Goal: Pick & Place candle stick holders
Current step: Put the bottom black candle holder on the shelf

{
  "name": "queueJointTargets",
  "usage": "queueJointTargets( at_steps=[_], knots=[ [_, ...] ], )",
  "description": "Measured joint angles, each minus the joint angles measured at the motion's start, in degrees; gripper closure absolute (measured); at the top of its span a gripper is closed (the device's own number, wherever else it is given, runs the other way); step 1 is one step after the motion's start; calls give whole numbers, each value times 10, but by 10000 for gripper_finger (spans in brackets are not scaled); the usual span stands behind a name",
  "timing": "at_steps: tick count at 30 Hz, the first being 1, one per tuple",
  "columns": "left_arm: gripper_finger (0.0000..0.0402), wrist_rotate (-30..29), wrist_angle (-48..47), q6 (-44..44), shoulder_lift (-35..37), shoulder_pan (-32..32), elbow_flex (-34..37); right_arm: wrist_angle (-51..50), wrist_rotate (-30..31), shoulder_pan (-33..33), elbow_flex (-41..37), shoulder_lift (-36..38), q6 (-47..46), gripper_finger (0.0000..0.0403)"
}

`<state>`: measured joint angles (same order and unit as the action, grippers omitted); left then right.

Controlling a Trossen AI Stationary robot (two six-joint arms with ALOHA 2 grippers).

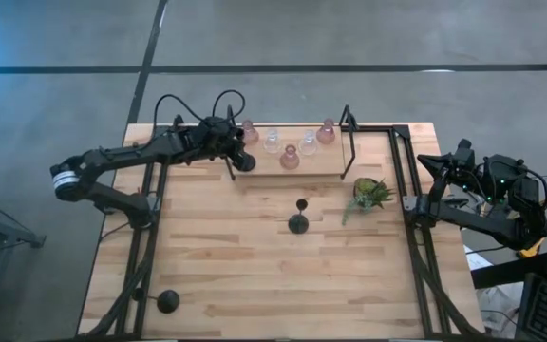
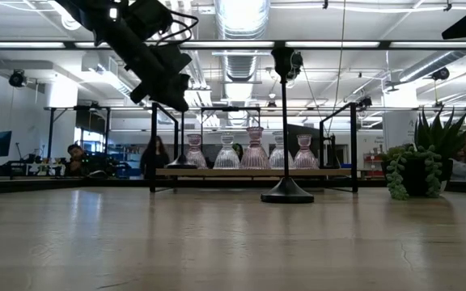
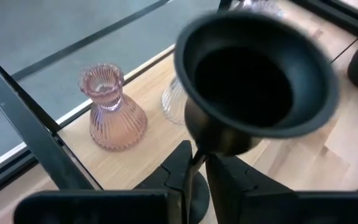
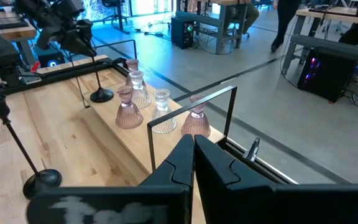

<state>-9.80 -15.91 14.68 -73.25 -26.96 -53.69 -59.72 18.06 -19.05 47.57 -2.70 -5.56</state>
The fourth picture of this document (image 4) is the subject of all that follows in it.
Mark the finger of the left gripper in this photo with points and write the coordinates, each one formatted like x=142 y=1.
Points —
x=75 y=40
x=89 y=42

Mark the pink ribbed glass candle holder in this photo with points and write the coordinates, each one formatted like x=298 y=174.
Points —
x=128 y=116
x=196 y=124
x=132 y=65

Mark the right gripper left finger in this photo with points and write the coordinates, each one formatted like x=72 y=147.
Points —
x=110 y=205

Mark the clear ribbed glass candle holder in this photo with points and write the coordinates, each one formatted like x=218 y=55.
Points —
x=163 y=121
x=140 y=96

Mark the grey desk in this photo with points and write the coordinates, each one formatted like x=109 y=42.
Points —
x=221 y=34

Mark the tall black candlestick holder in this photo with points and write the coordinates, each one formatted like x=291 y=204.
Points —
x=102 y=95

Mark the short black candlestick holder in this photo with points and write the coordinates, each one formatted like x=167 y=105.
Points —
x=42 y=182

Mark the person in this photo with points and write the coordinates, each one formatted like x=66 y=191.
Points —
x=284 y=18
x=250 y=14

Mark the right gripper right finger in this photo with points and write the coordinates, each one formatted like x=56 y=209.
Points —
x=259 y=202

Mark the black metal clip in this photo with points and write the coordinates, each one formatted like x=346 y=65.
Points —
x=252 y=152

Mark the wooden riser shelf black frame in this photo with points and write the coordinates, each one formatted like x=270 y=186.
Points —
x=145 y=140

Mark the computer tower with green light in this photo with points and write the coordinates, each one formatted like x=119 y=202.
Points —
x=182 y=32

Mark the black aluminium table frame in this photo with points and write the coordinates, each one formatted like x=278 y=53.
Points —
x=73 y=72

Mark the office chair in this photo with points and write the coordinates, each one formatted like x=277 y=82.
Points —
x=119 y=17

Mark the computer tower with red lights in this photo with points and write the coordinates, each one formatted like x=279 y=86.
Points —
x=331 y=74

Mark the wooden top desk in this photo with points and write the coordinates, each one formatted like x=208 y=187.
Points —
x=17 y=32
x=322 y=42

